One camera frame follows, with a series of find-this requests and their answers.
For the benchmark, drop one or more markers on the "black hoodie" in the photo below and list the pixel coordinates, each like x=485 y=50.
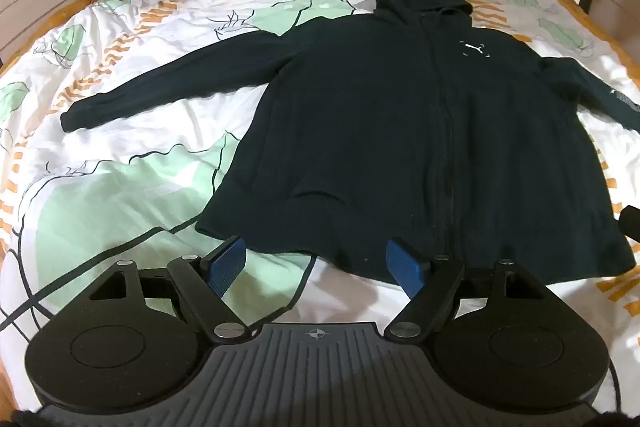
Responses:
x=375 y=107

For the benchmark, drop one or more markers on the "leaf printed white duvet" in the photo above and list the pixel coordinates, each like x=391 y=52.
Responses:
x=150 y=187

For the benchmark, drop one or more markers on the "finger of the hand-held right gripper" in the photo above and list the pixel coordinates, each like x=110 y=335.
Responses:
x=631 y=222

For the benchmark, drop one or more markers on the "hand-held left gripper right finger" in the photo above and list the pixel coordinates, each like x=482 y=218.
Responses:
x=404 y=268

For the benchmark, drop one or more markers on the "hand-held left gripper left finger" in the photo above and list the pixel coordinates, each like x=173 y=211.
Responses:
x=227 y=263

